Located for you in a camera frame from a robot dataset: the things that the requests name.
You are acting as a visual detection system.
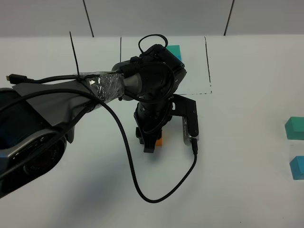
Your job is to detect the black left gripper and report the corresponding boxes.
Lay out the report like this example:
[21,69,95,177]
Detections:
[134,101,173,153]

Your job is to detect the orange cube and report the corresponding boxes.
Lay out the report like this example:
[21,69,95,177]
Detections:
[155,131,162,146]

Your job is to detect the blue cube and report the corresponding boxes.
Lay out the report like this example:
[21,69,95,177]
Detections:
[290,156,304,180]

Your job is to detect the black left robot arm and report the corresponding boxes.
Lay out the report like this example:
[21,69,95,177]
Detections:
[0,44,186,197]

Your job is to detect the green template cube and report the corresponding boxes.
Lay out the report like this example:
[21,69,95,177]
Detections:
[166,45,182,61]

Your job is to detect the black zip tie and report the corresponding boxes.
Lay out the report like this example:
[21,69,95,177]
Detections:
[69,32,82,83]

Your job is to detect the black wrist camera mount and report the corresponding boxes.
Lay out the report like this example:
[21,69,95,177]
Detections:
[170,94,199,146]

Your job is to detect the black camera cable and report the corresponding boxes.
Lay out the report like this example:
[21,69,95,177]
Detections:
[0,35,199,204]

